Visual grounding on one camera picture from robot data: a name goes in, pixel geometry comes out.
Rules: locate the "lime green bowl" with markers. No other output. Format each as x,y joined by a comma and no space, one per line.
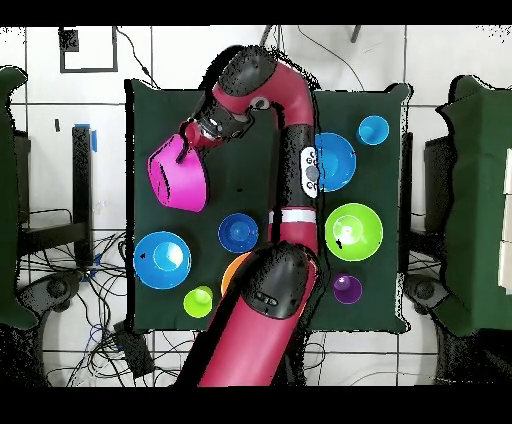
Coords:
354,232

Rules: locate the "dark green tablecloth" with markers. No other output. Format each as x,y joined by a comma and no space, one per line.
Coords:
360,104

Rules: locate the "black square floor frame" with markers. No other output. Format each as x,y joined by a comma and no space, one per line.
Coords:
68,40

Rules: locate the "yellow-green cup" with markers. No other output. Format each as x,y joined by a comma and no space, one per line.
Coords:
198,302

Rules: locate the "green cloth covered table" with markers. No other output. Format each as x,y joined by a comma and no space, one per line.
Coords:
480,200
8,200

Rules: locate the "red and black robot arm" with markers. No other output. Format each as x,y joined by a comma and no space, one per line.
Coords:
252,340

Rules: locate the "purple cup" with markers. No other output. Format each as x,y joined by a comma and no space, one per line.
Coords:
347,288

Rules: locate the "light blue cup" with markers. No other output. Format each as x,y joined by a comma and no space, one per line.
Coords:
372,130

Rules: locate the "small dark blue bowl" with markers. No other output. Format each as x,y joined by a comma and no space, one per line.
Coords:
238,232

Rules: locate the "black power strip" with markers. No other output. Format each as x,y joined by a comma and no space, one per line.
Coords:
134,352

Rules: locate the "pink bowl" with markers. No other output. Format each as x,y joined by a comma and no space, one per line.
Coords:
180,184

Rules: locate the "orange bowl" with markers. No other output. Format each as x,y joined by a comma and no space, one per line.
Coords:
232,276

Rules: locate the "grey chair base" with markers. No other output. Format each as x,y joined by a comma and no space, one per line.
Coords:
424,292
56,288

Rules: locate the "camera tripod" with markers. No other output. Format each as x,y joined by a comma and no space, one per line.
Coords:
356,34

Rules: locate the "black stand post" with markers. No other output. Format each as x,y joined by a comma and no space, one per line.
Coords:
82,180
407,180

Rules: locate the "large blue bowl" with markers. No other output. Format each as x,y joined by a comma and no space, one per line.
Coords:
336,160
162,260

